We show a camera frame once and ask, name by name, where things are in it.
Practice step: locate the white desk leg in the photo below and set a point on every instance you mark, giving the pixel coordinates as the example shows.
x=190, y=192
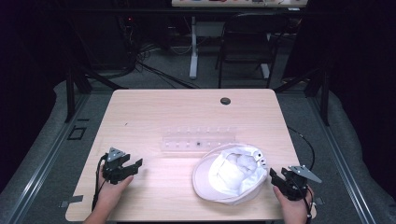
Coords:
x=193, y=53

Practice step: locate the black chair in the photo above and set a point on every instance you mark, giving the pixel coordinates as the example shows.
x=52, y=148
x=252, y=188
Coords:
x=246, y=46

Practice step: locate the black metal stand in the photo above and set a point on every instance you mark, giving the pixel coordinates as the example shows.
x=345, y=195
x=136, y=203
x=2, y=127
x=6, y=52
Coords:
x=74, y=90
x=320, y=90

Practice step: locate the white cap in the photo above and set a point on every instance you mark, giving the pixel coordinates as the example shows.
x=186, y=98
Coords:
x=230, y=174

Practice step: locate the white desk foot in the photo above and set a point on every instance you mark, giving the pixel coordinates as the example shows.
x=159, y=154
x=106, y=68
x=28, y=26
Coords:
x=265, y=71

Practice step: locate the clear acrylic rack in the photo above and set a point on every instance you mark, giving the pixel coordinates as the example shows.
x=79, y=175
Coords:
x=193, y=140

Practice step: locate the aluminium floor rail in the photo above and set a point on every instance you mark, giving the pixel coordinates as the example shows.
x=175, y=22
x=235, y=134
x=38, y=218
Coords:
x=40, y=168
x=339, y=161

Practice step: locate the person's left hand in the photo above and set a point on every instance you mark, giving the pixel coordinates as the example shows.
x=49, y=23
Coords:
x=110, y=194

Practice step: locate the person's right hand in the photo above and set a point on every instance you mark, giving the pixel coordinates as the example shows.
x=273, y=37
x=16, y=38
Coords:
x=292, y=210

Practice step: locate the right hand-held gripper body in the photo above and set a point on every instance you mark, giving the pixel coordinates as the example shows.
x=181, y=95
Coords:
x=299, y=183

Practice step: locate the round black table grommet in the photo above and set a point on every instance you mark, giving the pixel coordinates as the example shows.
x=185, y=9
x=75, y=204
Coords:
x=225, y=100

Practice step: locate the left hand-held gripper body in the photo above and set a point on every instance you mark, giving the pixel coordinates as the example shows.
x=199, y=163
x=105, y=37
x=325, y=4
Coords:
x=113, y=169

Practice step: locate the grey tape strip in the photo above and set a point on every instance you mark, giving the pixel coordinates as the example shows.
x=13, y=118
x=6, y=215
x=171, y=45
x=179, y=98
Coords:
x=71, y=201

